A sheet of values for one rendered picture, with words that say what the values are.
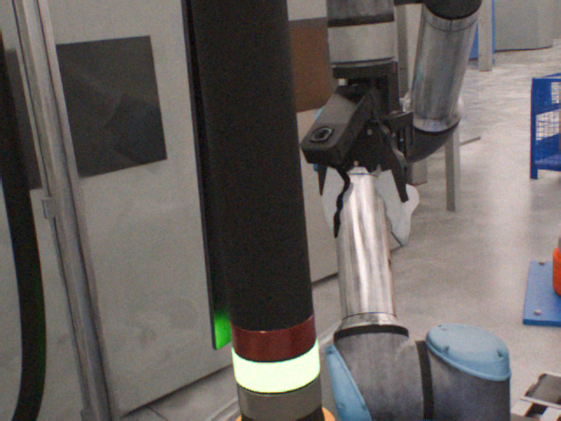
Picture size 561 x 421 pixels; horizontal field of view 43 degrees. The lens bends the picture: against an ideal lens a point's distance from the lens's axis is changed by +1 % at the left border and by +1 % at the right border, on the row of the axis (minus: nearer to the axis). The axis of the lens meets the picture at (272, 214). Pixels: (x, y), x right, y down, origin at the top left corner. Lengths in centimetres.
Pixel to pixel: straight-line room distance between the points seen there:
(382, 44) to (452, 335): 47
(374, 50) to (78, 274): 57
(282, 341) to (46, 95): 84
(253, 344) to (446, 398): 81
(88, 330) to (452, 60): 67
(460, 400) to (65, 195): 64
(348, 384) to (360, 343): 6
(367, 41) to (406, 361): 48
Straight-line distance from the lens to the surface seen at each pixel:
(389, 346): 107
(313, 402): 29
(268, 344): 27
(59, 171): 108
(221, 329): 30
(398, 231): 83
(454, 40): 100
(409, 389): 105
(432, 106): 113
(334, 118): 78
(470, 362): 105
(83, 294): 113
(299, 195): 26
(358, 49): 80
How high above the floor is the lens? 174
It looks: 15 degrees down
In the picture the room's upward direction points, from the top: 6 degrees counter-clockwise
